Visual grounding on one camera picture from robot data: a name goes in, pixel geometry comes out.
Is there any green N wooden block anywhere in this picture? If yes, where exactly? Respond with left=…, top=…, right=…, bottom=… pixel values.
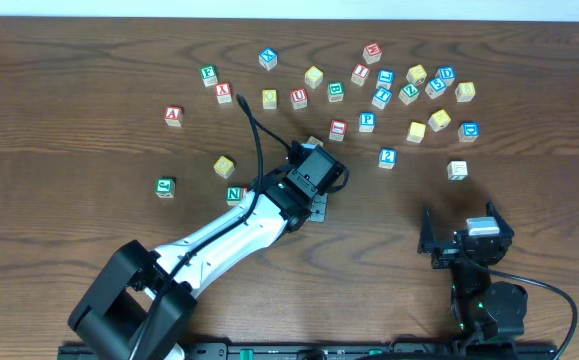
left=226, top=187, right=243, bottom=206

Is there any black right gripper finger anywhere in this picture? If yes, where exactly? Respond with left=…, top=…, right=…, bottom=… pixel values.
left=417, top=206, right=436, bottom=254
left=485, top=200, right=514, bottom=238

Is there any blue 2 wooden block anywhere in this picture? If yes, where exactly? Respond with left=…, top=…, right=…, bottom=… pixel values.
left=378, top=148, right=397, bottom=169

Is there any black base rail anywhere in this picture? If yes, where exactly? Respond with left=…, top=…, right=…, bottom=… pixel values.
left=57, top=341, right=559, bottom=360

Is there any yellow picture wooden block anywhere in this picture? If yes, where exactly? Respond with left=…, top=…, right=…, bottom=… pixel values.
left=428, top=109, right=451, bottom=132

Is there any blue T wooden block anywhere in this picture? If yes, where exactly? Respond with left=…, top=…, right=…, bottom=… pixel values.
left=371, top=87, right=393, bottom=110

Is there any blue D block far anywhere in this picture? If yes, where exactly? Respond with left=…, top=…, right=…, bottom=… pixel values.
left=435, top=66, right=456, bottom=87

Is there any red Y wooden block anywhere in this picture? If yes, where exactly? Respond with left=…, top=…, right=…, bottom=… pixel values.
left=215, top=82, right=232, bottom=104

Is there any yellow S wooden block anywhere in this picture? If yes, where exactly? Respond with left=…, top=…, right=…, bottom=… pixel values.
left=406, top=122, right=426, bottom=143

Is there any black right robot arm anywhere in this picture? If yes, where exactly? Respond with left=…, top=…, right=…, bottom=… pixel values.
left=417, top=202, right=528, bottom=343

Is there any red I block upper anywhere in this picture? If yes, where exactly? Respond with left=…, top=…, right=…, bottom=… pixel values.
left=351, top=64, right=370, bottom=86

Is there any yellow block lower left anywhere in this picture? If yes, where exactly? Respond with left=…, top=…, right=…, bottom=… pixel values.
left=213, top=156, right=236, bottom=179

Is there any blue P wooden block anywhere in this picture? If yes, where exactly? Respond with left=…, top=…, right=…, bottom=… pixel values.
left=359, top=112, right=376, bottom=133

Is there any blue d block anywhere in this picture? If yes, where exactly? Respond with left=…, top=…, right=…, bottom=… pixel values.
left=435, top=66, right=456, bottom=87
left=458, top=122, right=480, bottom=143

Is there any blue X wooden block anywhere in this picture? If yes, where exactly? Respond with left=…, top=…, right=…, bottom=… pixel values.
left=259, top=48, right=278, bottom=71

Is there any blue D block near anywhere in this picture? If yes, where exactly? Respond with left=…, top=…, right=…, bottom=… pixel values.
left=458, top=122, right=480, bottom=143

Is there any yellow O top block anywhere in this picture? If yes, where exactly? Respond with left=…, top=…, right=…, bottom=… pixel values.
left=262, top=89, right=278, bottom=110

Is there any green Z wooden block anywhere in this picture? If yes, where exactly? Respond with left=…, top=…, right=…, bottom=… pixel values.
left=399, top=83, right=420, bottom=105

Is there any green 7 wooden block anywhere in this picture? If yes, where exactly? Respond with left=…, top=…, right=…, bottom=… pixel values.
left=447, top=161, right=468, bottom=181

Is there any red I block lower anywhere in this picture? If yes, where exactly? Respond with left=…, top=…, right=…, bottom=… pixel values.
left=329, top=120, right=347, bottom=142

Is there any yellow block centre top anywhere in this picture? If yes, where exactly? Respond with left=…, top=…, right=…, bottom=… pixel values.
left=304, top=66, right=324, bottom=89

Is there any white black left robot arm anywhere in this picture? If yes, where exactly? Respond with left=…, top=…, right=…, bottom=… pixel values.
left=68, top=170, right=340, bottom=359

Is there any green J wooden block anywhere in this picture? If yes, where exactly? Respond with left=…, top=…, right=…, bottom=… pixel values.
left=155, top=177, right=176, bottom=199

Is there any yellow monkey picture block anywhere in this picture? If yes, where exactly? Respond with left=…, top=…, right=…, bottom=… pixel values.
left=406, top=64, right=427, bottom=86

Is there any green B wooden block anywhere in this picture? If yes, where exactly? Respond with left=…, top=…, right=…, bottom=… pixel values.
left=327, top=81, right=345, bottom=102

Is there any red A wooden block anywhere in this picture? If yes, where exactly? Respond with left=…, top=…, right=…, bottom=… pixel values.
left=164, top=106, right=184, bottom=127

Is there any red i block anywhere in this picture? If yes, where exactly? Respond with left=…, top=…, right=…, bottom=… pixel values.
left=351, top=64, right=370, bottom=86
left=329, top=120, right=347, bottom=142

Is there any blue L wooden block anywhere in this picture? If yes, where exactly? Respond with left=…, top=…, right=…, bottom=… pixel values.
left=376, top=69, right=395, bottom=90

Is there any yellow O side block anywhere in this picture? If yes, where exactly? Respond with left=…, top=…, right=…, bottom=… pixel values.
left=307, top=136, right=323, bottom=146

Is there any green F wooden block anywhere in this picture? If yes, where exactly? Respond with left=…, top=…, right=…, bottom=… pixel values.
left=200, top=64, right=218, bottom=87

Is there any red block far top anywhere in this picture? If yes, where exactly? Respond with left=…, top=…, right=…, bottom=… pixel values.
left=363, top=42, right=382, bottom=65

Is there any yellow 8 wooden block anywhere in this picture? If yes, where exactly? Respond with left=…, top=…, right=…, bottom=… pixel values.
left=455, top=82, right=476, bottom=103

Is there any blue 5 wooden block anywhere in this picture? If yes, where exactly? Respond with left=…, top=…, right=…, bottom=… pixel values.
left=425, top=77, right=447, bottom=99

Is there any red U block upper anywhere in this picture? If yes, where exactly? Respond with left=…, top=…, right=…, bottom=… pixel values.
left=290, top=88, right=308, bottom=110

